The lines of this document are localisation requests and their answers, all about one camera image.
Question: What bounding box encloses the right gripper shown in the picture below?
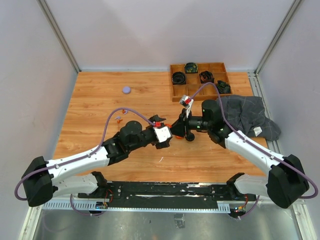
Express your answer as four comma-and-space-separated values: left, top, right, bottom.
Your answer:
169, 108, 212, 138

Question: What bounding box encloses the black earbud case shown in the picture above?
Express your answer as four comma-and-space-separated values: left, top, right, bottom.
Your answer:
185, 132, 195, 142

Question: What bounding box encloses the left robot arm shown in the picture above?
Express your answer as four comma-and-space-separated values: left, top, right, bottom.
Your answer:
21, 120, 172, 207

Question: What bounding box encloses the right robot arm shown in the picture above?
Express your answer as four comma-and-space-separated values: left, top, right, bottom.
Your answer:
171, 95, 310, 209

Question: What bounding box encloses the lilac earbud case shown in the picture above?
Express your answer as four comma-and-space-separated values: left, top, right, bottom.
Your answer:
122, 86, 131, 95

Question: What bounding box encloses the wooden compartment tray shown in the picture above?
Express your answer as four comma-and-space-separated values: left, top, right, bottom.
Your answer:
169, 62, 233, 102

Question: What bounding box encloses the grey checked cloth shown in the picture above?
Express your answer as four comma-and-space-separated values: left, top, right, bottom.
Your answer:
221, 95, 281, 141

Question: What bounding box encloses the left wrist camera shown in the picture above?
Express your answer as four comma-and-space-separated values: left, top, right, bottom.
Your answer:
153, 126, 173, 143

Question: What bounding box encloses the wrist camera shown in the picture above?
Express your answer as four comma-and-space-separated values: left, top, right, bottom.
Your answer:
179, 95, 194, 118
153, 126, 173, 143

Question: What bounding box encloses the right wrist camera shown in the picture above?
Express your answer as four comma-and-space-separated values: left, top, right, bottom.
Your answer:
179, 95, 194, 118

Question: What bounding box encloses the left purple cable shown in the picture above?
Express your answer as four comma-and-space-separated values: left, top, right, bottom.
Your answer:
14, 107, 161, 217

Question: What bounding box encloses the purple cable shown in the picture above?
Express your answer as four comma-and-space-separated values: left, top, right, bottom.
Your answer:
14, 107, 161, 217
183, 82, 319, 221

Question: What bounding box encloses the coiled red black strap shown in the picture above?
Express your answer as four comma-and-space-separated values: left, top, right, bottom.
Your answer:
199, 70, 215, 84

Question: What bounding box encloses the coiled green black strap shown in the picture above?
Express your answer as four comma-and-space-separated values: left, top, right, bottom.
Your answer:
184, 62, 199, 75

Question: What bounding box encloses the coiled dark strap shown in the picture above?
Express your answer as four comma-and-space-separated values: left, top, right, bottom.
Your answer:
215, 80, 232, 95

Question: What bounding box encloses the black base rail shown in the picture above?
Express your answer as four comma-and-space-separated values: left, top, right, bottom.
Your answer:
77, 181, 257, 211

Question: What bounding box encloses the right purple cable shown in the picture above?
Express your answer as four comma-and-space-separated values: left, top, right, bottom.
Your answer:
183, 82, 319, 221

